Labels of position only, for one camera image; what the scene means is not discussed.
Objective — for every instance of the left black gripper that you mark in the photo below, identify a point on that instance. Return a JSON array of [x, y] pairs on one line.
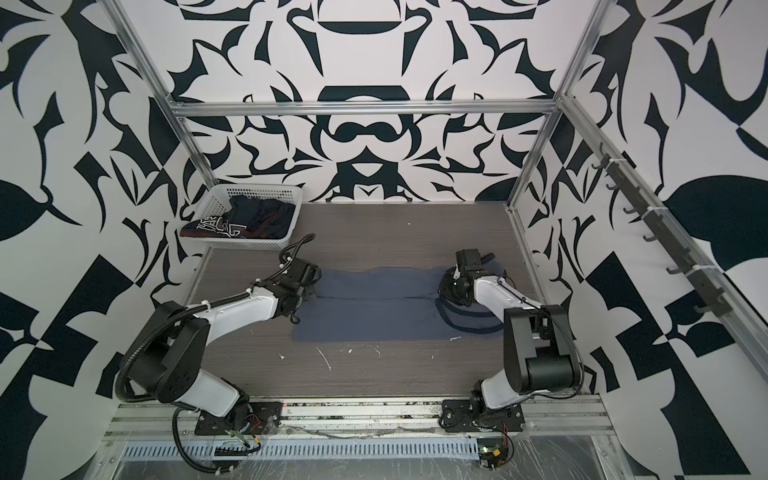
[[310, 294]]

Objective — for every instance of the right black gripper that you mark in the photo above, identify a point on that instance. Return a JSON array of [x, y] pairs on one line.
[[445, 289]]

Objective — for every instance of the blue grey tank top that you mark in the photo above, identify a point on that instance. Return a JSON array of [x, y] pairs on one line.
[[388, 304]]

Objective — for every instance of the black printed tank top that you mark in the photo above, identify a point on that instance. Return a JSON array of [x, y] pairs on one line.
[[248, 218]]

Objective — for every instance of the white plastic laundry basket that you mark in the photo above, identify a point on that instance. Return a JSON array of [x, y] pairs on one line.
[[216, 201]]

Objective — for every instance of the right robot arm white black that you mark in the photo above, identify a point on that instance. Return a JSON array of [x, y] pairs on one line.
[[540, 357]]

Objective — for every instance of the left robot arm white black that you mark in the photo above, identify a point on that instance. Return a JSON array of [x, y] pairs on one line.
[[164, 362]]

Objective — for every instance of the small electronics board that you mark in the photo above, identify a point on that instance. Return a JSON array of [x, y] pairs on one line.
[[493, 453]]

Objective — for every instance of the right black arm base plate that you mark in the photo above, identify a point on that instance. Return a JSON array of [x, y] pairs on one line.
[[464, 416]]

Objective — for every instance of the white slotted cable duct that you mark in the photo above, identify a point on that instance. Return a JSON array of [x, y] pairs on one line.
[[339, 449]]

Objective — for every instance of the aluminium frame crossbar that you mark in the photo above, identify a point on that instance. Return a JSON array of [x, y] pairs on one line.
[[371, 107]]

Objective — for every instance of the black wall hook rack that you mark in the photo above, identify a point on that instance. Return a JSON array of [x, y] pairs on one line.
[[688, 259]]

